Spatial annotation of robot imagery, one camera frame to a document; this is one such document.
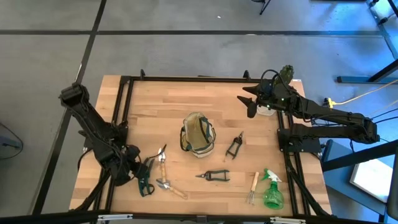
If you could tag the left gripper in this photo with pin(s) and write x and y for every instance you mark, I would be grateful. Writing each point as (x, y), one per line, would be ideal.
(130, 165)

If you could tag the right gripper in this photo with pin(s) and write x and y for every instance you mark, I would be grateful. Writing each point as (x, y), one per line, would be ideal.
(278, 98)

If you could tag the slim black pruner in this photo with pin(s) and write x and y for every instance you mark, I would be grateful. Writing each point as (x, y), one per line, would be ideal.
(237, 141)

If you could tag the cream green-trimmed gardening bag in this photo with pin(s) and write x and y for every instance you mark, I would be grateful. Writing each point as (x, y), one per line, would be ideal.
(197, 133)

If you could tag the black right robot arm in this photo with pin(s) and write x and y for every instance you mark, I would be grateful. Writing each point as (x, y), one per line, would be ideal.
(335, 116)

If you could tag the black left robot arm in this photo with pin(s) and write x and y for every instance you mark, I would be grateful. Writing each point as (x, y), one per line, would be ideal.
(90, 118)

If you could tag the green cactus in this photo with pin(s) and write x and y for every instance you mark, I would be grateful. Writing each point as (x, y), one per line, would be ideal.
(286, 73)

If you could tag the yellow power plug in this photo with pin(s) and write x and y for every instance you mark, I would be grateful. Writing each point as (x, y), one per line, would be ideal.
(329, 102)

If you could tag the black tripod leg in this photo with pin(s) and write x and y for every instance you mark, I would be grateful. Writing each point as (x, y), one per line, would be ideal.
(264, 7)

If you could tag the green plastic spray bottle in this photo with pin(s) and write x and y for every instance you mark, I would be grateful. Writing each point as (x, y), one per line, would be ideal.
(273, 197)

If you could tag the blue floor beam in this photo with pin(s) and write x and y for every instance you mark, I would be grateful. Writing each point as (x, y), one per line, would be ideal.
(357, 80)

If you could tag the black support beam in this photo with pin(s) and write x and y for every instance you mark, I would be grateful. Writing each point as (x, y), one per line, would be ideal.
(357, 157)

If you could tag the black rig bar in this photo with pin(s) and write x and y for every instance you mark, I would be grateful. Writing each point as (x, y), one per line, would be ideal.
(46, 219)

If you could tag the blue-grey cabinet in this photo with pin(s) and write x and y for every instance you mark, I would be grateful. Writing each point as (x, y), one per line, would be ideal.
(339, 186)

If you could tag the black diagonal stand beam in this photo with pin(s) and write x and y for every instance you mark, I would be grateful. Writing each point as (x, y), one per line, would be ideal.
(385, 71)

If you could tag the white panel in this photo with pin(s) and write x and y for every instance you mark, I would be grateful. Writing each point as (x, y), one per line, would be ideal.
(371, 180)

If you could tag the grey metal stand beam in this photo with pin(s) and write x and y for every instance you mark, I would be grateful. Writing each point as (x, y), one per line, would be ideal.
(384, 29)

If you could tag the silver bracket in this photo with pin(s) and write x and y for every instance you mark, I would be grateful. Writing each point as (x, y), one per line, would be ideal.
(286, 221)
(115, 217)

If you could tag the black aluminium table frame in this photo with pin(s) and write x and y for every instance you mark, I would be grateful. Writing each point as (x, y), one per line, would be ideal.
(186, 79)

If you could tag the small black camera block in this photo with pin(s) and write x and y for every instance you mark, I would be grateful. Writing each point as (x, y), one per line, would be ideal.
(201, 219)

